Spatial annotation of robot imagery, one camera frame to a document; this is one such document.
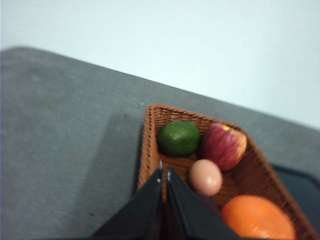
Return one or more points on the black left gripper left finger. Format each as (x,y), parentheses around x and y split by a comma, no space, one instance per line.
(141,216)

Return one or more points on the beige egg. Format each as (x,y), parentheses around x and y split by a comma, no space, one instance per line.
(205,177)

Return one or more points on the brown wicker basket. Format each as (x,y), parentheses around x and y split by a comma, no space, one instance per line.
(256,173)

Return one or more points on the orange fruit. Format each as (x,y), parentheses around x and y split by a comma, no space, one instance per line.
(258,216)

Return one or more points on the red apple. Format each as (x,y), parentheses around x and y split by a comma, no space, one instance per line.
(223,145)

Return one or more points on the green lime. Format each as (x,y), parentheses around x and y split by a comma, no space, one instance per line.
(178,138)

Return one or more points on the dark tray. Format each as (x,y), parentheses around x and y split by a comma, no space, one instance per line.
(304,192)

